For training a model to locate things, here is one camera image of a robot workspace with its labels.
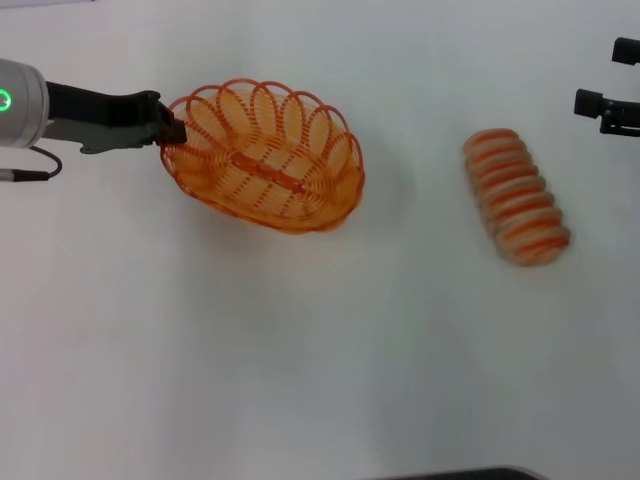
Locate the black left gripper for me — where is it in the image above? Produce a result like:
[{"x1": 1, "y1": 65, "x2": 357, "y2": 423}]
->
[{"x1": 44, "y1": 81, "x2": 189, "y2": 156}]

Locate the orange wire basket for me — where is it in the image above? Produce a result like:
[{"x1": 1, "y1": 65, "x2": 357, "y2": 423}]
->
[{"x1": 159, "y1": 78, "x2": 366, "y2": 236}]

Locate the orange striped bread loaf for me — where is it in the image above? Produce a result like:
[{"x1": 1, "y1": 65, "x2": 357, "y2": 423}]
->
[{"x1": 462, "y1": 128, "x2": 572, "y2": 268}]

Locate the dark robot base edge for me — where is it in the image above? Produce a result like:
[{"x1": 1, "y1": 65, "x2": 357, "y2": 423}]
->
[{"x1": 384, "y1": 465, "x2": 542, "y2": 480}]

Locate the left arm cable with plug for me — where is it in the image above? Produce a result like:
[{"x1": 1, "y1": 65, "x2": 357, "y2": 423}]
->
[{"x1": 0, "y1": 145, "x2": 64, "y2": 183}]

